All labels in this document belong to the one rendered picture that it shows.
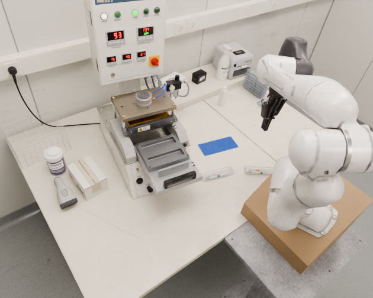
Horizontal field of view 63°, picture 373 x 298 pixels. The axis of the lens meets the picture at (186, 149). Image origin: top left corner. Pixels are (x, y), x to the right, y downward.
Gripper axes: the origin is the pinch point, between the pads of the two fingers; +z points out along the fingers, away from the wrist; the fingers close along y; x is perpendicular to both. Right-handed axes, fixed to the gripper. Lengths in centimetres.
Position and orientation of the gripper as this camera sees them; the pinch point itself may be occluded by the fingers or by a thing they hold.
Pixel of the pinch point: (266, 123)
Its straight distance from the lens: 137.5
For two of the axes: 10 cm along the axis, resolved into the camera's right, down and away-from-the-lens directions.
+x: -4.3, -6.8, 6.0
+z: -0.9, 6.9, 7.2
